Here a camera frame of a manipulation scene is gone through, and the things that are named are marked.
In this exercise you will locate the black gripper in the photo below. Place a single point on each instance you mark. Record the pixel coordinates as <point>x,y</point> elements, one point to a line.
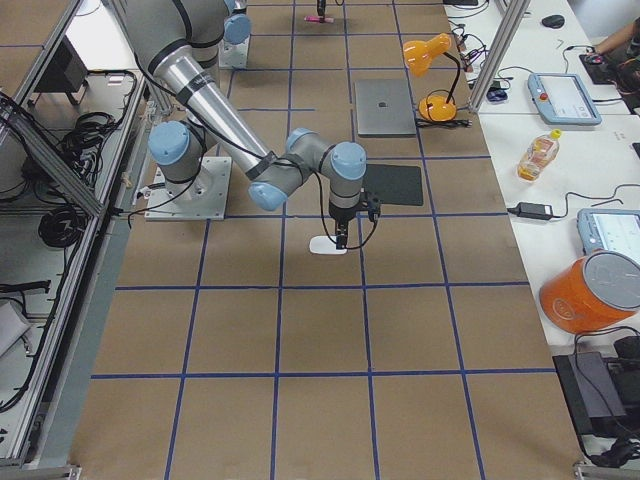
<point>321,4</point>
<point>342,214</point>

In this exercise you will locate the pink highlighter pen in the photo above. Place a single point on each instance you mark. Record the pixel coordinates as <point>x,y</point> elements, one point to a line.
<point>319,19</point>

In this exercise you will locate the white computer mouse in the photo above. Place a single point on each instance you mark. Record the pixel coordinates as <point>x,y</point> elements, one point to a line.
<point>325,245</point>

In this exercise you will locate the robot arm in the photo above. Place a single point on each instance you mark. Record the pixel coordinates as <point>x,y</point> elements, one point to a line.
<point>237,26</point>
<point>176,43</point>

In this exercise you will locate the black mousepad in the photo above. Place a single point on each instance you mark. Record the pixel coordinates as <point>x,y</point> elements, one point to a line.
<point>395,185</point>

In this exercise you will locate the silver laptop notebook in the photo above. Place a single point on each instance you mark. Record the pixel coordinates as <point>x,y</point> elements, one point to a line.
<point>384,108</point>

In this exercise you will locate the black mouse on desk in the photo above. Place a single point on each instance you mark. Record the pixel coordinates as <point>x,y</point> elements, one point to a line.
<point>555,21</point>

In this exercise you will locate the black power adapter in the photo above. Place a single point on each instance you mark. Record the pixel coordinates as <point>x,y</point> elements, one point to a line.
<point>535,211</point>

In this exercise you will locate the yellow drink bottle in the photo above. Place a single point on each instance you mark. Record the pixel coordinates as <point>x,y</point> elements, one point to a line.
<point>540,153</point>

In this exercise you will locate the teach pendant upper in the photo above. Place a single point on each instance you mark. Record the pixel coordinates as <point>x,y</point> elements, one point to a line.
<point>562,99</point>

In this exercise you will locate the teach pendant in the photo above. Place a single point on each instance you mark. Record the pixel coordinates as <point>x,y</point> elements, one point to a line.
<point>615,230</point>
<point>562,99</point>

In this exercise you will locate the orange cylindrical container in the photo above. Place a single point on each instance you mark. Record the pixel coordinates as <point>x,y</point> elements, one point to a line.
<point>595,292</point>

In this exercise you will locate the teach pendant lower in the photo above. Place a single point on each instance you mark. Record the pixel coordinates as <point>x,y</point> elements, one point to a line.
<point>615,230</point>

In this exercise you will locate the black device lower right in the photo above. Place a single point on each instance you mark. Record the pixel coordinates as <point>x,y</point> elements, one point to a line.
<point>601,393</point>

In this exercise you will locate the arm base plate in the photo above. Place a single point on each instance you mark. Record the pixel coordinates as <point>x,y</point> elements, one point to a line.
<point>233,56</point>
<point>205,199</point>

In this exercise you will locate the aluminium frame post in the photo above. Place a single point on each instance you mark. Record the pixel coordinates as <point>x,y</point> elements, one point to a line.
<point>506,31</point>

